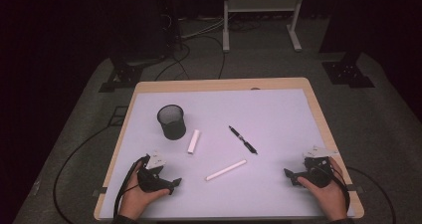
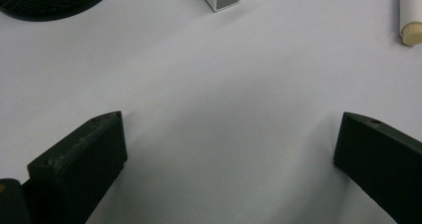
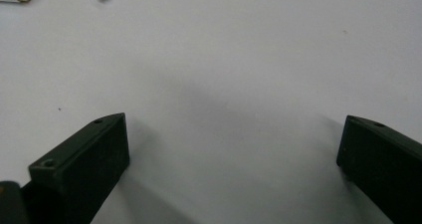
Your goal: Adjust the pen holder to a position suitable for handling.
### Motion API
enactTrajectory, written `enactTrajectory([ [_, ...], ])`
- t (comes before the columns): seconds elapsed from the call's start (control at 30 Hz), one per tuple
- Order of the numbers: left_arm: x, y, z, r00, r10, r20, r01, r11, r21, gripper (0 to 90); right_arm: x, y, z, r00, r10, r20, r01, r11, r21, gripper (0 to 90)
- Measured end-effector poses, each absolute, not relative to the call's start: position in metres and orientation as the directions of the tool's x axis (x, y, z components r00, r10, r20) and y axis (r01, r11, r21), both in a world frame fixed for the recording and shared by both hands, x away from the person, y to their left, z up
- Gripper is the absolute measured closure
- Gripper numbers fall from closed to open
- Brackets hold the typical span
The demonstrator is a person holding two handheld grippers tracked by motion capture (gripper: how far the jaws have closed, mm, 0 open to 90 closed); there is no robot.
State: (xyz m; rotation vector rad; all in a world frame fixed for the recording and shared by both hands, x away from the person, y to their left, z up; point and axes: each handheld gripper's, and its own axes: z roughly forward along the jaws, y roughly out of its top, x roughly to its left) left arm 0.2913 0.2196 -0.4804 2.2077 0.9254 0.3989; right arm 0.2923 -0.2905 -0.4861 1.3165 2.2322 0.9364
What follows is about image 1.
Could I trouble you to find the black mesh pen cup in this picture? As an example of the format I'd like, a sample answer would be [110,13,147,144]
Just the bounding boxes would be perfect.
[156,104,187,141]

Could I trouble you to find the left hand-held gripper cable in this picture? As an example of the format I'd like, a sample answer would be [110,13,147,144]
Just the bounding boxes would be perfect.
[112,153,151,218]

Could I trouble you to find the white metal stand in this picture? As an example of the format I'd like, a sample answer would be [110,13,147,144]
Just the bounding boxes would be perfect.
[222,0,307,53]

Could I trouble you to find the short white bar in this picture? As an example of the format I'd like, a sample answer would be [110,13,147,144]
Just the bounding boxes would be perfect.
[187,128,201,155]

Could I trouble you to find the black floor cable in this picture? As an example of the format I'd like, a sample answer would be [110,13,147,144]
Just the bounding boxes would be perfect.
[53,126,117,224]
[153,42,192,83]
[346,166,398,224]
[198,34,227,81]

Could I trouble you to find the right hand-held gripper cable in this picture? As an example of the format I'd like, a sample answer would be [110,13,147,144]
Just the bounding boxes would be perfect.
[326,163,351,212]

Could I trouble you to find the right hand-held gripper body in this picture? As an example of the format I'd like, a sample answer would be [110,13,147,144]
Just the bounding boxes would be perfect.
[296,145,339,189]

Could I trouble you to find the black pen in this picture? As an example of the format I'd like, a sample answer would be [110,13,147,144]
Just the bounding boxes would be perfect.
[228,124,259,155]

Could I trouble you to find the long white stick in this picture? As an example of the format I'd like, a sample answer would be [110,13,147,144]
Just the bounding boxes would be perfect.
[204,159,248,182]

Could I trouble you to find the person's left hand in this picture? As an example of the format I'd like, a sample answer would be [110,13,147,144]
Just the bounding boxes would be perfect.
[118,161,171,220]

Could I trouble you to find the black tape strip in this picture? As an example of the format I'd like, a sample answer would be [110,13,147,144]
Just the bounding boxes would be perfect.
[342,183,365,194]
[92,186,108,198]

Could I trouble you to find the white table mat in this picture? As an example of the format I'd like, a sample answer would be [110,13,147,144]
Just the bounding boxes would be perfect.
[99,88,356,220]

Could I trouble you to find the hand-held gripper cable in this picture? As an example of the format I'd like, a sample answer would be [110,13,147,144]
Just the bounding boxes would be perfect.
[326,163,351,212]
[112,153,151,218]

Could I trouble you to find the white floor cables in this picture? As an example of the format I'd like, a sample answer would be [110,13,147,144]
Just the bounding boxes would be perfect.
[180,17,227,40]

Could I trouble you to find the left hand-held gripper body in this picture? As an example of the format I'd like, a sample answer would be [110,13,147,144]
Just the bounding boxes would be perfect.
[137,150,174,194]

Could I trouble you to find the black stand base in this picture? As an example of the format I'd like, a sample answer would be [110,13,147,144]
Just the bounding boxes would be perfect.
[99,60,144,94]
[321,53,376,89]

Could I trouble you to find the person's right hand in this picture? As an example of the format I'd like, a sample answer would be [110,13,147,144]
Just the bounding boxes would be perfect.
[296,156,350,222]

